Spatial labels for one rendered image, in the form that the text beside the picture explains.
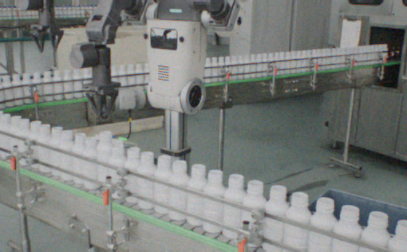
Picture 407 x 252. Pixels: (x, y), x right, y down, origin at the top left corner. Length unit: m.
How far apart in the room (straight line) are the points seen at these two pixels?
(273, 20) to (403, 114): 3.21
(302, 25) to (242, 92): 4.49
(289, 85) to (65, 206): 2.61
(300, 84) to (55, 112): 2.02
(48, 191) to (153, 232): 0.48
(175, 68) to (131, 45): 3.64
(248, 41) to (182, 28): 5.36
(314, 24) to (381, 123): 3.47
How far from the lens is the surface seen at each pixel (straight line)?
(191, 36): 2.02
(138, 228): 1.47
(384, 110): 5.06
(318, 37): 8.35
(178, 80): 2.04
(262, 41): 7.47
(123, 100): 2.91
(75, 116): 2.98
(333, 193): 1.83
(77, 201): 1.64
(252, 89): 3.71
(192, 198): 1.34
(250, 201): 1.23
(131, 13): 2.23
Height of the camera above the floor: 1.62
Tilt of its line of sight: 17 degrees down
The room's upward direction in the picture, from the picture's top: 1 degrees clockwise
